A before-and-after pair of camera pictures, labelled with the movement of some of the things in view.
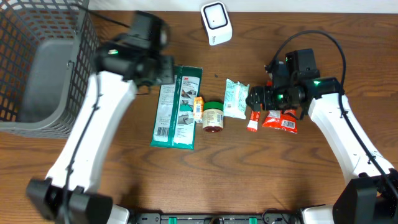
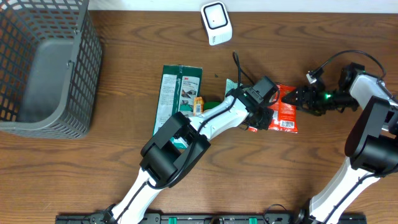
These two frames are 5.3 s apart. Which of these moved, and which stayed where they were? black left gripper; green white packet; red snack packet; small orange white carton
Moved: black left gripper
Stayed: red snack packet; small orange white carton; green white packet
